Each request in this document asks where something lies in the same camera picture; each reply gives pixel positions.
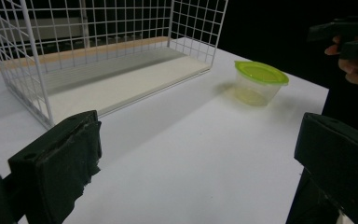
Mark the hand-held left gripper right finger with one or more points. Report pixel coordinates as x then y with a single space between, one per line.
338 161

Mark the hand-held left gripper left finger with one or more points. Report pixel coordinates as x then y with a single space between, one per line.
59 165

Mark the clear container with green lid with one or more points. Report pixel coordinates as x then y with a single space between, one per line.
258 84

